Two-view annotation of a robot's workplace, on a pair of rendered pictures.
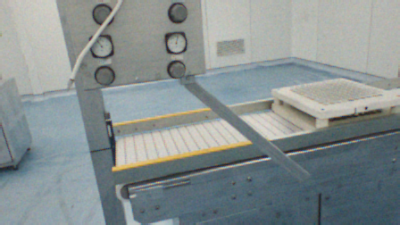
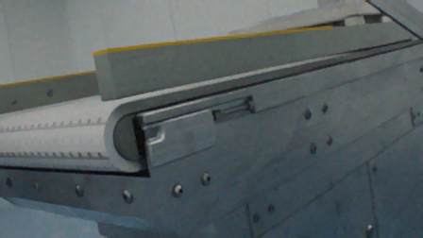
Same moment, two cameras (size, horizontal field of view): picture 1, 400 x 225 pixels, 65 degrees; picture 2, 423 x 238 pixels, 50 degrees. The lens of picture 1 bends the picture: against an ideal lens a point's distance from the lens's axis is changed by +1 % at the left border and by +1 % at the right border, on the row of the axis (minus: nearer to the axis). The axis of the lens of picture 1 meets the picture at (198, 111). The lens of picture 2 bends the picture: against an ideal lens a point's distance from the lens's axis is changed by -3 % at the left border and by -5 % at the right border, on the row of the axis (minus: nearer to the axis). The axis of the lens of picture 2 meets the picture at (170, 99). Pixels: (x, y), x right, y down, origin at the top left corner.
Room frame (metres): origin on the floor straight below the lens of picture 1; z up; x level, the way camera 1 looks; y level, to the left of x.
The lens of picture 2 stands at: (0.28, 0.31, 0.93)
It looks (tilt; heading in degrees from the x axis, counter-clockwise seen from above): 3 degrees down; 328
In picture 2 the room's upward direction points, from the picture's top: 10 degrees counter-clockwise
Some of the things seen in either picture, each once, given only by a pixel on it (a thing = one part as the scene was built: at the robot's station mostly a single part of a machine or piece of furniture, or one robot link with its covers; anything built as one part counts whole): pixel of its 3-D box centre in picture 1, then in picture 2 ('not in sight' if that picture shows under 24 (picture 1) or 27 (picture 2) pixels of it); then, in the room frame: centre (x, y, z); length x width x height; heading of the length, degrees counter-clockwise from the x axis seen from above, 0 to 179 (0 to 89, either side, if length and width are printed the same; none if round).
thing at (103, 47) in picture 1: (101, 46); not in sight; (0.52, 0.15, 1.20); 0.04 x 0.01 x 0.04; 103
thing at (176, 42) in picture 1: (176, 43); not in sight; (0.55, 0.03, 1.19); 0.04 x 0.01 x 0.04; 103
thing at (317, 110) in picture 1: (332, 95); (320, 21); (0.82, -0.37, 0.98); 0.25 x 0.24 x 0.02; 13
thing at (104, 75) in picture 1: (104, 73); not in sight; (0.52, 0.15, 1.15); 0.03 x 0.02 x 0.04; 103
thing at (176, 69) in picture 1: (177, 68); not in sight; (0.54, 0.03, 1.15); 0.03 x 0.03 x 0.04; 13
